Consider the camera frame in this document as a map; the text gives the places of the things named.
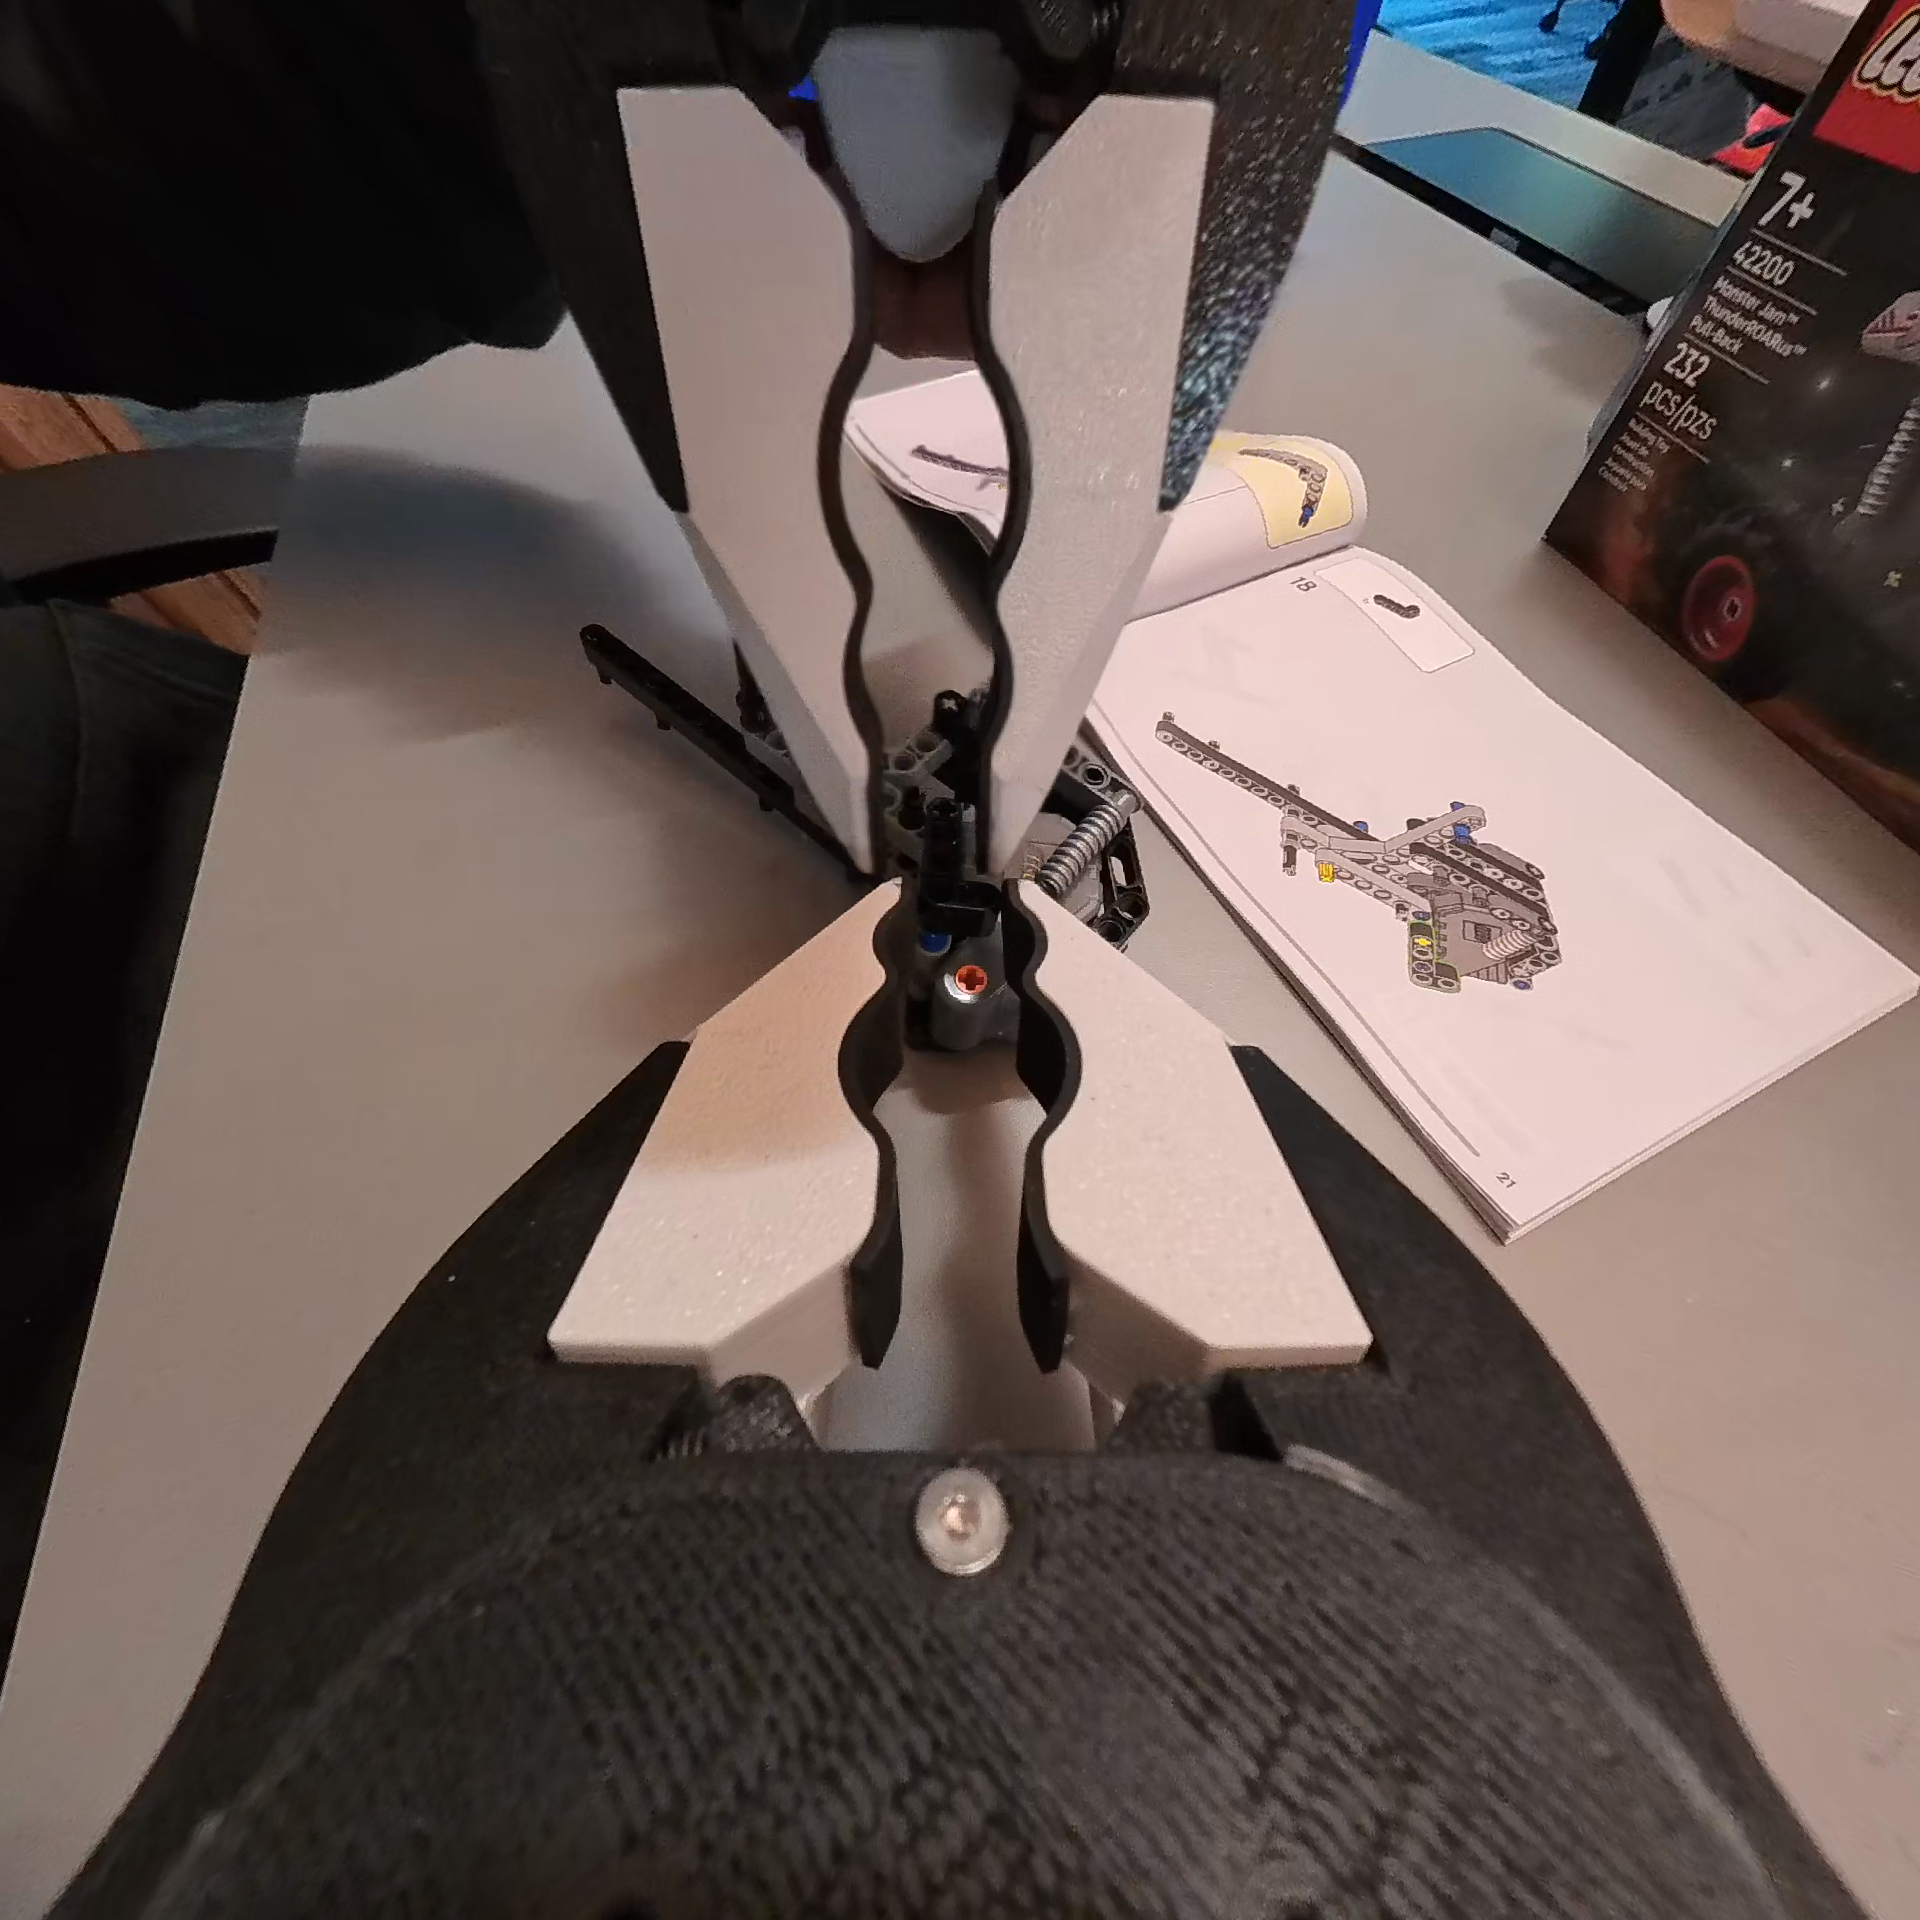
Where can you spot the grey black toy brick assembly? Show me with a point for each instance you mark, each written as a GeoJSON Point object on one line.
{"type": "Point", "coordinates": [956, 1008]}

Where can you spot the grey desk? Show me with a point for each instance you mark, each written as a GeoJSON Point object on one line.
{"type": "Point", "coordinates": [451, 900]}

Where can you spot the toy brick set box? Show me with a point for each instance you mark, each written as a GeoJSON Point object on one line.
{"type": "Point", "coordinates": [1799, 450]}

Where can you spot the person's dark clothing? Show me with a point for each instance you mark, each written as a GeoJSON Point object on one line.
{"type": "Point", "coordinates": [89, 974]}

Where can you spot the dark grey laptop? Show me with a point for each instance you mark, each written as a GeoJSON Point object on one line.
{"type": "Point", "coordinates": [1530, 195]}

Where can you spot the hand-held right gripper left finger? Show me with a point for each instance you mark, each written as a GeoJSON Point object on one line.
{"type": "Point", "coordinates": [720, 1200]}

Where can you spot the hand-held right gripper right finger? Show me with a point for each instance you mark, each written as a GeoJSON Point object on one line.
{"type": "Point", "coordinates": [1200, 1200]}

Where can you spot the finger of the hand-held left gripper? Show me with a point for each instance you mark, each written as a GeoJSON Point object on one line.
{"type": "Point", "coordinates": [1095, 374]}
{"type": "Point", "coordinates": [735, 374]}

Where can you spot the black chair armrest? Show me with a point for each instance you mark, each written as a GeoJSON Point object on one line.
{"type": "Point", "coordinates": [119, 516]}

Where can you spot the white instruction booklet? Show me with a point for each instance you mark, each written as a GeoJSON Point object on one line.
{"type": "Point", "coordinates": [1575, 1049]}

